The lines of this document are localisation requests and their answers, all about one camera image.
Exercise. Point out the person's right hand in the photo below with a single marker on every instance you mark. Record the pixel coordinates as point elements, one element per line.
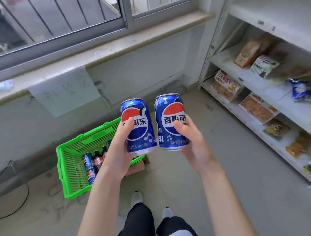
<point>198,150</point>

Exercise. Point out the person's left hand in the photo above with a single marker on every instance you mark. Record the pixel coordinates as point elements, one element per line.
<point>115,158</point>

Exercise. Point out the person's left thumb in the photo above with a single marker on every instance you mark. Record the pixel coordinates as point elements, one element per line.
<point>126,130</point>

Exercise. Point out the person's right thumb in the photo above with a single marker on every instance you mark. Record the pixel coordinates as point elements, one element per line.
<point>181,128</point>

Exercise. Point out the blue soda can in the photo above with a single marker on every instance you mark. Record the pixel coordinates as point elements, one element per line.
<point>87,160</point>
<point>139,136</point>
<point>170,114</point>
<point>91,175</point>

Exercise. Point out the person's left forearm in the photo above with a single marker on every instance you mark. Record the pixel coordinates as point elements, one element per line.
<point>97,206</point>

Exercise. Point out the person's right forearm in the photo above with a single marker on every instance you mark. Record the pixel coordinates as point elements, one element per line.
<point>223,206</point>

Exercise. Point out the dark red-label soda bottle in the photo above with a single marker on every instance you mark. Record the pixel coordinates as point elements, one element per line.
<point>98,160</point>
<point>104,153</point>

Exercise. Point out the brown cardboard box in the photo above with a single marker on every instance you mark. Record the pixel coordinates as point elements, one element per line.
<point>138,167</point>

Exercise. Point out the red and white cracker packet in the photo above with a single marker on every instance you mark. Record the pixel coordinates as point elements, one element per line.
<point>228,81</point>
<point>222,93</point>

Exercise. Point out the green plastic shopping basket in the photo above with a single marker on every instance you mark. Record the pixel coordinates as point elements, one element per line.
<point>73,170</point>

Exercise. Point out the person's white left shoe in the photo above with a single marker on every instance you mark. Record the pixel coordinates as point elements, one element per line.
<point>137,198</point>

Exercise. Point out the person's white shoe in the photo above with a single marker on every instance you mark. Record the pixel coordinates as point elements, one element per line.
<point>137,198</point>
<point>167,213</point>

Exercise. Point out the white paper sheet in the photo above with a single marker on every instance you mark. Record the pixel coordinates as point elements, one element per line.
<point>65,92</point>

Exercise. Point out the stone window sill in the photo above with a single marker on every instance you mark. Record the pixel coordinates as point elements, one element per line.
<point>116,48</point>

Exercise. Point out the person's white right shoe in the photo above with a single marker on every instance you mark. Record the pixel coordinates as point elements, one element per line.
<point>167,213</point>

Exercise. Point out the person's black left trouser leg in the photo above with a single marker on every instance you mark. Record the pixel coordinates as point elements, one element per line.
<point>138,222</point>

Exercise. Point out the person's black trouser leg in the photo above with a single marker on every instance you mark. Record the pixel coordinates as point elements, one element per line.
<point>175,227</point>
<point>138,222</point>

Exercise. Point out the white metal shelf unit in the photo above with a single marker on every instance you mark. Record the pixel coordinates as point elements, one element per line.
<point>267,87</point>

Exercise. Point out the person's black right trouser leg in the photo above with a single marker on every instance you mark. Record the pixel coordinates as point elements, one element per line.
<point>175,227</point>

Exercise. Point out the orange snack bag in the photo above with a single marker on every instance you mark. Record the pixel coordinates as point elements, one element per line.
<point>249,52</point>

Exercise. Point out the green and white snack packet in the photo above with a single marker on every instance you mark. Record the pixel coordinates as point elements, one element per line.
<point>263,66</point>

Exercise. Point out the orange snack packet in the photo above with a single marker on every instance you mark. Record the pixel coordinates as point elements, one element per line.
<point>298,145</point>

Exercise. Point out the blue snack packet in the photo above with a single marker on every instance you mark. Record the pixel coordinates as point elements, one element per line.
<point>301,90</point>

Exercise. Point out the yellow-green snack packet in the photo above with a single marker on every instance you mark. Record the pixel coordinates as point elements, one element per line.
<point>307,169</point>

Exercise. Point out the grey window frame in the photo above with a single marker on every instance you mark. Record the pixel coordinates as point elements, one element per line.
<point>128,21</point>

